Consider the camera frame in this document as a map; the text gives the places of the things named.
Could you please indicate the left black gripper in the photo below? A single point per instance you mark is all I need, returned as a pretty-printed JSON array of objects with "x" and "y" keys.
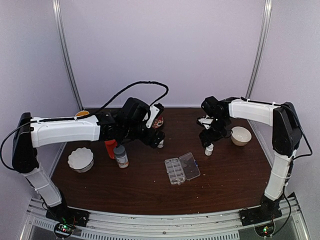
[{"x": 148, "y": 140}]

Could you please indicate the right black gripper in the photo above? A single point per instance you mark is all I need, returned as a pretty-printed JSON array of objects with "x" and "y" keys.
[{"x": 208, "y": 138}]

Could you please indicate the grey lid pill bottle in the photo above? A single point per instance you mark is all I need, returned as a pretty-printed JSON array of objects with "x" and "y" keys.
[{"x": 120, "y": 155}]

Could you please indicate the white pill bottle front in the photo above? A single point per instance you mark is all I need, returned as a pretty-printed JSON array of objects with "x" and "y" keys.
[{"x": 209, "y": 150}]

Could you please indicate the white pill bottle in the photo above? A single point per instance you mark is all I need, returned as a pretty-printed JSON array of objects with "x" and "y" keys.
[
  {"x": 161, "y": 144},
  {"x": 209, "y": 150}
]

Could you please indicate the clear plastic pill organizer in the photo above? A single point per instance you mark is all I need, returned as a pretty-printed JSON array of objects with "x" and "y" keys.
[{"x": 181, "y": 169}]

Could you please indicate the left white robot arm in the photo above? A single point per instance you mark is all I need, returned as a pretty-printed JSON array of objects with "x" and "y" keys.
[{"x": 35, "y": 132}]

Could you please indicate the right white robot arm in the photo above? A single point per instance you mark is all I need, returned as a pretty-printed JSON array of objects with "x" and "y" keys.
[{"x": 286, "y": 136}]

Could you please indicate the orange pill bottle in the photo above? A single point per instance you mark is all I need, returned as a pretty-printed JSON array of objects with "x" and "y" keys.
[{"x": 110, "y": 145}]

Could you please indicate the red floral plate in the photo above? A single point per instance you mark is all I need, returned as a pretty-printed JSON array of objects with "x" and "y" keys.
[{"x": 158, "y": 122}]

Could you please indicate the white small bowl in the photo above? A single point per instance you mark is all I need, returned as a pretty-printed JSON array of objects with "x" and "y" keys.
[{"x": 240, "y": 136}]

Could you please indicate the white pill bottle rear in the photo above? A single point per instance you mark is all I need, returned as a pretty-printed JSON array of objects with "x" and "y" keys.
[{"x": 161, "y": 144}]

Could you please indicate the yellow interior floral mug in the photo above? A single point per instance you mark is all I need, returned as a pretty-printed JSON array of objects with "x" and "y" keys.
[{"x": 82, "y": 113}]

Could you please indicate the white scalloped bowl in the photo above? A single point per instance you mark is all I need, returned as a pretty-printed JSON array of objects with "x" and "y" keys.
[{"x": 81, "y": 160}]

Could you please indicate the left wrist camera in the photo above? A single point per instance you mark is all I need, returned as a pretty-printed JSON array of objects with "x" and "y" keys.
[{"x": 155, "y": 110}]

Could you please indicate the right aluminium frame post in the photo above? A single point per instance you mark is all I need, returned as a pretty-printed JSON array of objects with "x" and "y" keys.
[{"x": 264, "y": 30}]

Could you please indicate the aluminium frame post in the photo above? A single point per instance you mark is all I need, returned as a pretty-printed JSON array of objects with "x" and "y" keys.
[
  {"x": 264, "y": 30},
  {"x": 56, "y": 4}
]

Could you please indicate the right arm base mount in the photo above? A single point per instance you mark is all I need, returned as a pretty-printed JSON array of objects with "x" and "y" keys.
[{"x": 260, "y": 215}]

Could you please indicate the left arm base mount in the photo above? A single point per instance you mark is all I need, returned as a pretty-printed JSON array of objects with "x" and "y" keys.
[{"x": 67, "y": 216}]

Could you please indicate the front aluminium rail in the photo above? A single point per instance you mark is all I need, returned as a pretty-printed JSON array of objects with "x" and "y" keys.
[{"x": 225, "y": 225}]

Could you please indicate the left aluminium frame post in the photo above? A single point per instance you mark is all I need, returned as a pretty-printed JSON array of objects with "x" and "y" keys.
[{"x": 56, "y": 4}]

